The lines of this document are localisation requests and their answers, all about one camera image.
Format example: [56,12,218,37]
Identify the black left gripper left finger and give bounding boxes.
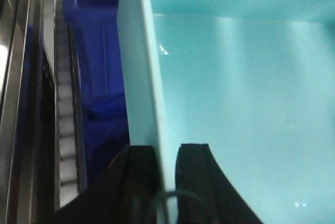
[56,145,160,223]

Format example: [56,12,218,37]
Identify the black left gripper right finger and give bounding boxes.
[175,144,262,223]

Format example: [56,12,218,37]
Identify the light blue plastic bin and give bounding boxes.
[117,0,334,223]

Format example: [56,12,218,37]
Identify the dark blue bin upper left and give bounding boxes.
[63,0,129,184]

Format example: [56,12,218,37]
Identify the stainless steel shelf rail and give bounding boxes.
[1,0,87,223]

